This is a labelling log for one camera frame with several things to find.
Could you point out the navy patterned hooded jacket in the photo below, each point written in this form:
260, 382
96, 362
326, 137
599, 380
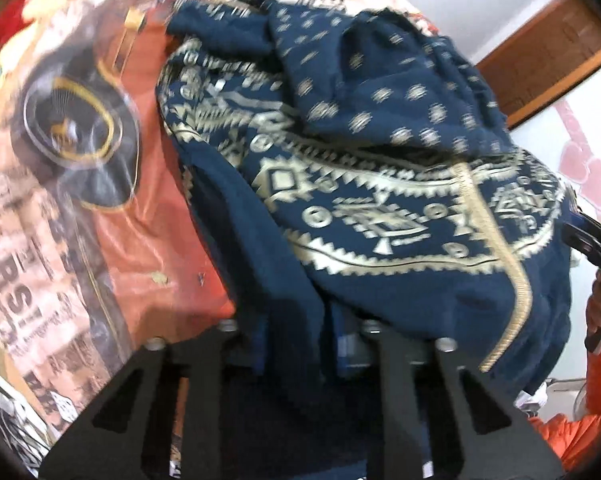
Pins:
380, 160

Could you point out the printed blanket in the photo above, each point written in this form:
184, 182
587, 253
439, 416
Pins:
55, 270

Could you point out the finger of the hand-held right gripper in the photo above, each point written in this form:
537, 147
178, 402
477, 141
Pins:
592, 245

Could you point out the white door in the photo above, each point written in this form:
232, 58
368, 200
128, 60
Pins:
535, 160

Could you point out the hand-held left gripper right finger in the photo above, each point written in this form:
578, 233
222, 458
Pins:
383, 357

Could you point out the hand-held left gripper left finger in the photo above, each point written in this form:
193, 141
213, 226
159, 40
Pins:
213, 352

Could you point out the brown wooden door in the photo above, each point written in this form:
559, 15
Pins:
545, 55

